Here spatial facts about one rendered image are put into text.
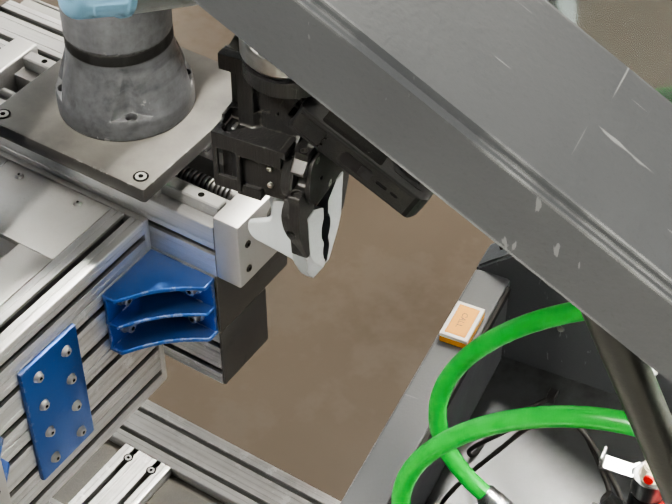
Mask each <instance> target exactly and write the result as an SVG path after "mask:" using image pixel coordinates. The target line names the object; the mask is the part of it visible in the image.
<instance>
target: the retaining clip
mask: <svg viewBox="0 0 672 504"><path fill-rule="evenodd" d="M638 464H639V462H638V463H635V464H633V463H630V462H627V461H624V460H621V459H618V458H615V457H612V456H609V455H606V457H605V460H604V462H603V464H602V467H599V466H598V468H600V469H603V470H606V471H609V472H612V473H615V474H618V475H621V476H624V477H627V478H630V479H633V480H634V476H633V474H631V472H632V469H635V467H636V466H637V465H638Z"/></svg>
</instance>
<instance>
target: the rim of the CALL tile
mask: <svg viewBox="0 0 672 504"><path fill-rule="evenodd" d="M460 304H462V305H465V306H468V307H471V308H474V309H477V310H480V312H479V314H478V316H477V318H476V320H475V321H474V323H473V325H472V327H471V328H470V330H469V332H468V334H467V336H466V337H465V338H463V337H460V336H457V335H454V334H451V333H448V332H445V329H446V328H447V326H448V324H449V322H450V321H451V319H452V317H453V316H454V314H455V312H456V310H457V309H458V307H459V305H460ZM484 313H485V309H482V308H479V307H476V306H473V305H470V304H467V303H464V302H461V301H458V302H457V303H456V305H455V307H454V308H453V310H452V312H451V314H450V315H449V317H448V319H447V320H446V322H445V324H444V326H443V327H442V329H441V331H440V333H439V335H440V336H442V337H445V338H448V339H451V340H454V341H457V342H460V343H463V344H466V345H467V344H468V342H469V340H470V338H471V336H472V335H473V333H474V331H475V329H476V327H477V326H478V324H479V322H480V320H481V318H482V317H483V315H484Z"/></svg>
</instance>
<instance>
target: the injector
mask: <svg viewBox="0 0 672 504"><path fill-rule="evenodd" d="M643 464H644V462H642V463H639V464H638V465H637V466H636V467H635V469H634V472H633V476H634V480H633V479H632V481H631V485H630V490H629V495H628V499H627V501H626V500H621V499H620V498H619V497H618V496H616V495H615V494H614V493H613V492H612V491H607V492H605V493H604V494H603V495H602V497H601V498H600V504H660V503H661V502H662V501H663V499H662V497H661V494H660V492H659V490H658V487H657V485H649V484H646V483H645V482H643V481H642V480H641V479H640V477H639V470H640V469H641V468H642V467H643Z"/></svg>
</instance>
